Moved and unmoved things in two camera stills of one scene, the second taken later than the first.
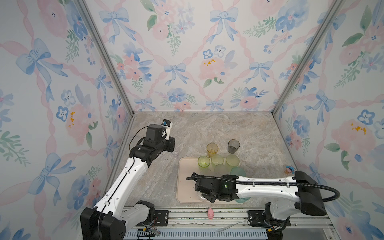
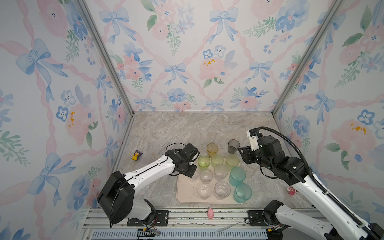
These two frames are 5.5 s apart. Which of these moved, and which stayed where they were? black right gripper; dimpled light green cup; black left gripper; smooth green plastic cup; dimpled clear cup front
Moved: black right gripper; black left gripper
Stayed: dimpled clear cup front; dimpled light green cup; smooth green plastic cup
